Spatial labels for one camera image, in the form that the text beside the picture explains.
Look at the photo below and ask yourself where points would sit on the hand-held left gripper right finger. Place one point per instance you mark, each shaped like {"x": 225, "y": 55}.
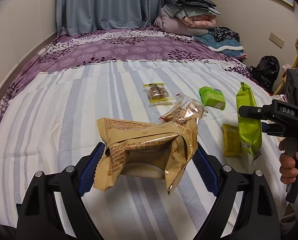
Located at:
{"x": 206, "y": 172}

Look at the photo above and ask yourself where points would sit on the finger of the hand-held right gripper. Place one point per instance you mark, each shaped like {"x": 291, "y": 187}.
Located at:
{"x": 254, "y": 112}
{"x": 266, "y": 127}

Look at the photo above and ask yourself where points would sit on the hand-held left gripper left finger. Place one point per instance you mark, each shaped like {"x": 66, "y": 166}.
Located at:
{"x": 91, "y": 170}

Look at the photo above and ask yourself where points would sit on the large green seaweed packet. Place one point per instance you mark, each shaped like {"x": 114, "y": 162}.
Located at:
{"x": 250, "y": 133}

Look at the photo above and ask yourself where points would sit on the small bright green packet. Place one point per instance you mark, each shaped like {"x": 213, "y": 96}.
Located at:
{"x": 211, "y": 97}

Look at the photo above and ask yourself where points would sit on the tan snack bag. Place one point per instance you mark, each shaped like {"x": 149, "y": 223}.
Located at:
{"x": 138, "y": 135}

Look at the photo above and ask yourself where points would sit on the yellow-edged clear cookie packet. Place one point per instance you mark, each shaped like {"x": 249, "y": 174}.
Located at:
{"x": 157, "y": 92}

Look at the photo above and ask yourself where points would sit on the clear packet of nut snacks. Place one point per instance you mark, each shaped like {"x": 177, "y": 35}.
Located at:
{"x": 184, "y": 111}

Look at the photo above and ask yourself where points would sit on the person's right hand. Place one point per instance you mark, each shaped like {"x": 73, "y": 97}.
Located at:
{"x": 286, "y": 165}

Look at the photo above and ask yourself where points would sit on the olive yellow snack packet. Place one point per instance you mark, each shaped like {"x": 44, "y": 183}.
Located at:
{"x": 231, "y": 140}

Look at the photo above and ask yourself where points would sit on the black bag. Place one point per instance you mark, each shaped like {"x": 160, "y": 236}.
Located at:
{"x": 266, "y": 72}

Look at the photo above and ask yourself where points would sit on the pink cloth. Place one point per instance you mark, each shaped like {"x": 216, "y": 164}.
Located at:
{"x": 286, "y": 67}

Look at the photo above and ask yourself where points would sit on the grey striped white blanket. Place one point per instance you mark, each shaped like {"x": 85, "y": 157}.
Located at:
{"x": 63, "y": 117}

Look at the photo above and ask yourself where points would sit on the leopard print cloth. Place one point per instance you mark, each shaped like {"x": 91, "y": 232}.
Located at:
{"x": 224, "y": 33}

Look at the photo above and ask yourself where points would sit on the pink quilt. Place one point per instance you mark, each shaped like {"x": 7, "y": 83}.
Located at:
{"x": 201, "y": 21}

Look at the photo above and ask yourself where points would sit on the grey-green folded sheet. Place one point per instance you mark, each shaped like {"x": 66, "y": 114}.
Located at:
{"x": 189, "y": 11}

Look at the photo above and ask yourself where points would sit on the mauve quilt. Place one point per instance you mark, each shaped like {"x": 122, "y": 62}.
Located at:
{"x": 169, "y": 23}

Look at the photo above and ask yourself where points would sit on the purple floral bedsheet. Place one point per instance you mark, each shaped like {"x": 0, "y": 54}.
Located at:
{"x": 126, "y": 47}

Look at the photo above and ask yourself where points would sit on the grey-blue curtain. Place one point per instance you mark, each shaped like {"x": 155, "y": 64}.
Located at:
{"x": 101, "y": 5}

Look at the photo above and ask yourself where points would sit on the wall socket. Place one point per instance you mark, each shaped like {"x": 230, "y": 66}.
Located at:
{"x": 276, "y": 39}

